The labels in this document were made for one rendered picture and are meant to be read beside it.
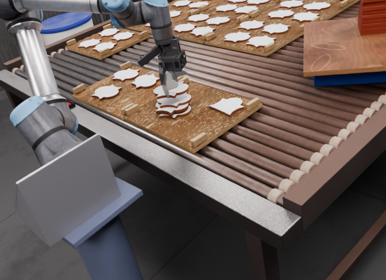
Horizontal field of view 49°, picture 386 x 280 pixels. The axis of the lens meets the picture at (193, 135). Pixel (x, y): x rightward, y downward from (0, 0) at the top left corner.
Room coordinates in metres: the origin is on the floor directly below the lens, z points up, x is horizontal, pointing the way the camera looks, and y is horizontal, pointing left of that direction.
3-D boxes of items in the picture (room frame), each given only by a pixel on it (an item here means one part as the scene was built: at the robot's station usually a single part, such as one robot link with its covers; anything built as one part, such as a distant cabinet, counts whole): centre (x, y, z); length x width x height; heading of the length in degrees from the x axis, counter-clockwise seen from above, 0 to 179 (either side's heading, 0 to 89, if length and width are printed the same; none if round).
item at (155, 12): (1.41, 0.03, 1.32); 0.09 x 0.08 x 0.11; 83
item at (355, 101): (1.94, -0.08, 0.90); 1.95 x 0.05 x 0.05; 36
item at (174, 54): (1.41, 0.02, 1.17); 0.09 x 0.08 x 0.12; 67
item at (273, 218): (1.57, 0.42, 0.88); 2.08 x 0.09 x 0.06; 36
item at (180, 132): (1.39, -0.01, 0.93); 0.41 x 0.35 x 0.02; 36
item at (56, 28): (4.29, 1.01, 0.34); 0.56 x 0.56 x 0.69
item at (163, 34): (1.41, 0.02, 1.25); 0.08 x 0.08 x 0.05
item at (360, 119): (1.88, 0.00, 0.90); 1.95 x 0.05 x 0.05; 36
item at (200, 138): (1.16, -0.02, 0.95); 0.06 x 0.02 x 0.03; 126
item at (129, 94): (1.73, 0.24, 0.93); 0.41 x 0.35 x 0.02; 37
